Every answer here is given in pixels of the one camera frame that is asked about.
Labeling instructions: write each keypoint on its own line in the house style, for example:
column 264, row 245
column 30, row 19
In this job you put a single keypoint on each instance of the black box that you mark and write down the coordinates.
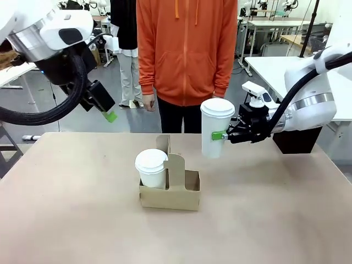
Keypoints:
column 297, row 143

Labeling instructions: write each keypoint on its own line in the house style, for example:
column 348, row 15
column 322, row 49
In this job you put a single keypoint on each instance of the person's right forearm orange sleeve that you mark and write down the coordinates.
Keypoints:
column 147, row 74

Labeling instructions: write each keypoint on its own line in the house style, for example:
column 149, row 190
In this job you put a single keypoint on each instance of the person's right hand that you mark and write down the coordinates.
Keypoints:
column 149, row 101

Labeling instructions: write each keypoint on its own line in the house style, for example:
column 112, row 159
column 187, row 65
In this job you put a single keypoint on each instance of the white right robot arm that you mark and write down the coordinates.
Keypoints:
column 308, row 82

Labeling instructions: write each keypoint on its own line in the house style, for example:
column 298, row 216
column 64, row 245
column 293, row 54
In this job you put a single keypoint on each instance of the tall white paper cup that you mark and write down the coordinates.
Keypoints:
column 213, row 145

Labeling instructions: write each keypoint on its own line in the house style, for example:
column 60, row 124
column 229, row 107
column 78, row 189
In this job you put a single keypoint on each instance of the large white table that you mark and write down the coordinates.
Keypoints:
column 264, row 68

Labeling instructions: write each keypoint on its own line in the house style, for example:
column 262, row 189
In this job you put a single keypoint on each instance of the black tripod pole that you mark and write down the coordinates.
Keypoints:
column 309, row 30

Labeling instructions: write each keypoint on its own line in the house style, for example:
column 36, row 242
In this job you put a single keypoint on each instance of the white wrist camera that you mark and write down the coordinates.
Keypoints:
column 112, row 44
column 255, row 89

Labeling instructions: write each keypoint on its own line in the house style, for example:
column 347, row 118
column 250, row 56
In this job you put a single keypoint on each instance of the brown furry wig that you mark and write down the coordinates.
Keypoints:
column 6, row 56

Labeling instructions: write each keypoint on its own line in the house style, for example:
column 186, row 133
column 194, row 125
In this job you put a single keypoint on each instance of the background person in white trousers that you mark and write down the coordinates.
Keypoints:
column 127, row 71

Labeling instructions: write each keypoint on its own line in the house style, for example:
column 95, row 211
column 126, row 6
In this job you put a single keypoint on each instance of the white plastic cup lid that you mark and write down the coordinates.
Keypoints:
column 149, row 160
column 217, row 107

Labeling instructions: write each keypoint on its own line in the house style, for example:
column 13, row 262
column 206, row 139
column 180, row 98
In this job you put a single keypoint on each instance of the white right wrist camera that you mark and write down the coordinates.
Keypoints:
column 255, row 89

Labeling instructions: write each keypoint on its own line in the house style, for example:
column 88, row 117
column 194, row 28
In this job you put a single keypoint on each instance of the brown cardboard cup carrier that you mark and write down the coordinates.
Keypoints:
column 170, row 198

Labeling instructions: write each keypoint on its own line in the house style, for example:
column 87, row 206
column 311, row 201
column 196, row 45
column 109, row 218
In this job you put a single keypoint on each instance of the person's left hand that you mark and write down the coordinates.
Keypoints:
column 217, row 97

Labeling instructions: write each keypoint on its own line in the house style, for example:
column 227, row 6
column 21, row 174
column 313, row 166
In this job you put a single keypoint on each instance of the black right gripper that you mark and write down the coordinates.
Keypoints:
column 254, row 123

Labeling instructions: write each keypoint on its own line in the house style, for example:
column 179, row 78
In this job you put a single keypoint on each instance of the small white side table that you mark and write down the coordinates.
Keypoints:
column 13, row 75

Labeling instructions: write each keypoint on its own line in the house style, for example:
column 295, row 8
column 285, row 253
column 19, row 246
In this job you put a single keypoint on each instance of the grey background lab table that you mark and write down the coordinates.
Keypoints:
column 275, row 23

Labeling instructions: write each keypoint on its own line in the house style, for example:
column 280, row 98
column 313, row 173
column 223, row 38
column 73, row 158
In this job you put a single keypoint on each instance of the person in orange hoodie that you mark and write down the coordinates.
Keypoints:
column 187, row 55

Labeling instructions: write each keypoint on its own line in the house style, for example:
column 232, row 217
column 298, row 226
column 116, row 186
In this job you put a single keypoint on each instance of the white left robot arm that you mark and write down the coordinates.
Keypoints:
column 27, row 16

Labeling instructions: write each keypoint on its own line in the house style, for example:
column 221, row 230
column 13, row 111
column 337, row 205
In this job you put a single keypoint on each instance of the person's left forearm orange sleeve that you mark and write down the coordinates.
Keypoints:
column 224, row 74

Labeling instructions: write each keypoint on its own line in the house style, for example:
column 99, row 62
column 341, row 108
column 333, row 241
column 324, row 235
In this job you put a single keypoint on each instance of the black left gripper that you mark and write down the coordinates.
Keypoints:
column 97, row 94

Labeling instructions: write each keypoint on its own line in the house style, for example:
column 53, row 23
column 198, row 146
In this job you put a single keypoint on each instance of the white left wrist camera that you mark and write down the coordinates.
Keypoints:
column 112, row 44

